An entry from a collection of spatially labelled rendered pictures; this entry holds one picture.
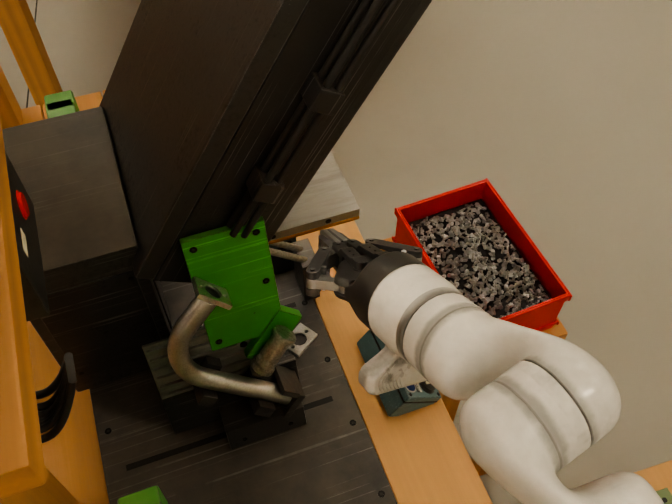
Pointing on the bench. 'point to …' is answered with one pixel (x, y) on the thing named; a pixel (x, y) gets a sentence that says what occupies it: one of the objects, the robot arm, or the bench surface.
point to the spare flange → (306, 341)
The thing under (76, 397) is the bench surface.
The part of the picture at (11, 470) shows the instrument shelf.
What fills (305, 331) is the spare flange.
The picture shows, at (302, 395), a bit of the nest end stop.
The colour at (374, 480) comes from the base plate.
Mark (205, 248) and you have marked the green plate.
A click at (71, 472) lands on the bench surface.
